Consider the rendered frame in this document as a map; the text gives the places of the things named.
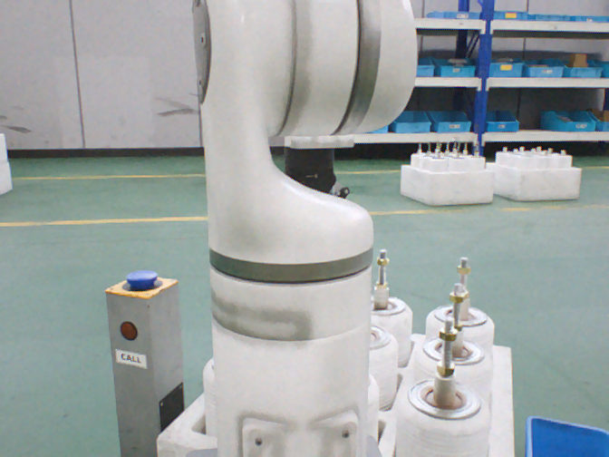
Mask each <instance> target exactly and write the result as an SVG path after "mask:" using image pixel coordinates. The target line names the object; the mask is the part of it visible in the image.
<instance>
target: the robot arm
mask: <svg viewBox="0 0 609 457"><path fill-rule="evenodd" d="M191 11H192V14H193V32H194V44H193V45H194V53H195V59H196V69H197V78H196V85H197V90H198V96H199V105H200V115H202V123H203V135H204V146H205V158H206V176H207V195H208V255H209V276H210V299H211V327H212V350H214V372H215V395H216V416H217V457H366V444H367V413H368V380H369V349H370V316H371V294H372V263H373V241H374V232H373V223H372V219H371V217H370V215H369V213H368V212H367V211H366V209H364V208H363V207H361V206H360V205H357V204H355V203H353V202H351V201H349V200H345V197H346V196H348V194H349V193H350V190H349V189H348V188H345V187H343V185H342V184H340V183H339V182H338V181H337V178H336V176H335V173H334V148H342V147H349V148H350V147H353V140H354V136H353V134H356V133H365V132H369V131H377V130H379V129H381V128H384V127H386V126H388V124H390V123H391V122H392V121H393V120H394V119H395V118H398V117H399V116H400V114H401V112H402V110H403V109H404V108H405V106H406V104H407V102H409V99H410V97H411V93H412V90H413V86H414V82H415V78H416V70H417V39H416V30H415V22H414V18H413V14H412V9H411V3H409V0H193V1H192V3H191ZM276 136H284V137H285V172H284V173H283V172H282V171H281V170H279V169H278V168H277V167H276V165H274V163H273V161H272V158H271V154H270V150H269V143H268V137H276ZM331 190H332V192H331V193H332V195H330V194H328V193H329V192H330V191H331Z"/></svg>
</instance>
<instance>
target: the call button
mask: <svg viewBox="0 0 609 457"><path fill-rule="evenodd" d="M157 279H158V275H157V273H155V272H153V270H137V272H133V273H131V274H129V275H128V276H127V277H126V282H128V283H130V287H132V288H148V287H153V286H154V285H155V281H156V280H157Z"/></svg>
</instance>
